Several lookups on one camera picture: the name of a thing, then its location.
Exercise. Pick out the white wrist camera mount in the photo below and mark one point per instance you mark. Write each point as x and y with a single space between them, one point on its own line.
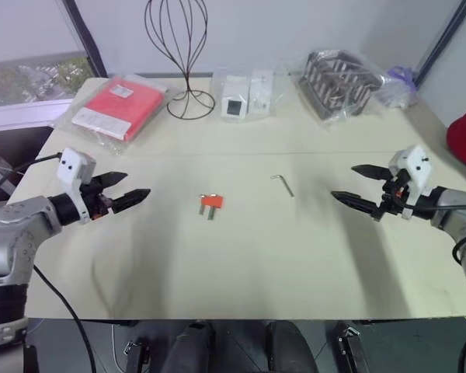
417 167
73 163

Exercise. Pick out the black slanted frame post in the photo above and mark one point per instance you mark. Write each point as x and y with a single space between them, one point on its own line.
446 35

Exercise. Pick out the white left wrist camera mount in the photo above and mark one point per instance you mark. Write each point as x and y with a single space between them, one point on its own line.
73 163

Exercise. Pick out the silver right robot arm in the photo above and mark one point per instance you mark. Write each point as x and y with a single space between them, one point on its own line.
464 217

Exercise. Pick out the white box with dark window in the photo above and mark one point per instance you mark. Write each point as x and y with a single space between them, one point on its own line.
234 95

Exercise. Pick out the black table clamp bracket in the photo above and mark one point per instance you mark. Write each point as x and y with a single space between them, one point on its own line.
351 349
136 357

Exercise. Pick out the red item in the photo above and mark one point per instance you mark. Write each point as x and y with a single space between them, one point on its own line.
213 202

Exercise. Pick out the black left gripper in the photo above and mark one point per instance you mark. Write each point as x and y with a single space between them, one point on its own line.
96 196

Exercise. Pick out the crumpled purple plastic bag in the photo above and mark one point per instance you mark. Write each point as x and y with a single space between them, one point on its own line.
400 87

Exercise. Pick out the plain white flat box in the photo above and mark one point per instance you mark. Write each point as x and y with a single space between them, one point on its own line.
261 91

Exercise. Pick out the dark rounded robot leg shape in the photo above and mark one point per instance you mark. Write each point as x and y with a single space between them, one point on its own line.
291 346
190 346

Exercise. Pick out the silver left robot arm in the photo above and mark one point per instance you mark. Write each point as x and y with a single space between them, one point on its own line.
19 233

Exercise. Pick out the red packet in clear bag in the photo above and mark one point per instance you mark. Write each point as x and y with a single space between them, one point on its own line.
120 107

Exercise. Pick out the black window frame post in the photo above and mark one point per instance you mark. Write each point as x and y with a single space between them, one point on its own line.
87 37

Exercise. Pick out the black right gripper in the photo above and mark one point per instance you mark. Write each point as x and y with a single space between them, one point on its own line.
394 196

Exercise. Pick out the metal hex key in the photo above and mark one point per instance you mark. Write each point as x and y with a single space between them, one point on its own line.
286 186

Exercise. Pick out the white device in clear bag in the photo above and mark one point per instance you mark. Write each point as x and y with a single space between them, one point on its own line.
279 93

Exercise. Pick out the metal rack in plastic bag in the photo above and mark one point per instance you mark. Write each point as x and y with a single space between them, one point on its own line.
334 83

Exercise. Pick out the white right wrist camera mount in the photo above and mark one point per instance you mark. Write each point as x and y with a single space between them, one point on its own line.
417 167

